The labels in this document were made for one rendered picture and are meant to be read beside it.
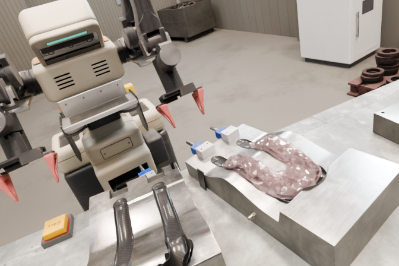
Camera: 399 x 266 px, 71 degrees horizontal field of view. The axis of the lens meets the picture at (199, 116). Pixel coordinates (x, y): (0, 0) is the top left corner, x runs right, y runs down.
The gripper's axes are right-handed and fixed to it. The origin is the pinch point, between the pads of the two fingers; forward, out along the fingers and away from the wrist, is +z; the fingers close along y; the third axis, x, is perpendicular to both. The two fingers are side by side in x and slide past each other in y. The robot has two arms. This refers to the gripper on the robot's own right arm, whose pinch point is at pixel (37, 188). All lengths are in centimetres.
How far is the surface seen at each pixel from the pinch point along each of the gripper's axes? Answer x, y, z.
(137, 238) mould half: -13.8, 16.9, 19.2
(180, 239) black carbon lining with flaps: -23.3, 24.5, 20.6
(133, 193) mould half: -0.5, 20.2, 12.2
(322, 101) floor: 139, 209, 41
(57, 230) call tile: 9.6, -2.2, 13.1
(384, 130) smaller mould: -16, 92, 27
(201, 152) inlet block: 3.3, 43.2, 11.2
